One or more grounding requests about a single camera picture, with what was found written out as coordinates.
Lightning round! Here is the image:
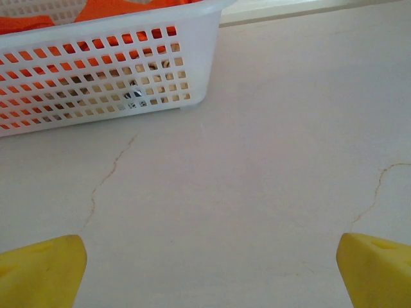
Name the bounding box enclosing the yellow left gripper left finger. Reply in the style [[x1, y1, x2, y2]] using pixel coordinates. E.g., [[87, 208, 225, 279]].
[[0, 234, 88, 308]]

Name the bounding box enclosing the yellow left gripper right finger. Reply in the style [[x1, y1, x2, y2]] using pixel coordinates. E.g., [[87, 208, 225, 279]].
[[336, 232, 411, 308]]

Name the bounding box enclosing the orange t-shirt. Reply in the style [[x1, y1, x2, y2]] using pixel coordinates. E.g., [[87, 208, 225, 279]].
[[0, 0, 206, 131]]

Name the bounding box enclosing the beige t-shirt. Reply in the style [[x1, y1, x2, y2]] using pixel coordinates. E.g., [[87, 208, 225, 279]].
[[41, 43, 192, 124]]

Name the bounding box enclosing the white plastic laundry basket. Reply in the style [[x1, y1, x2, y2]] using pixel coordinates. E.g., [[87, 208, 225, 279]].
[[0, 0, 238, 138]]

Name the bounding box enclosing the cream table edge rail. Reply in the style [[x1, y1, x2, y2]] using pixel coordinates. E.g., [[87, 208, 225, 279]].
[[219, 0, 411, 28]]

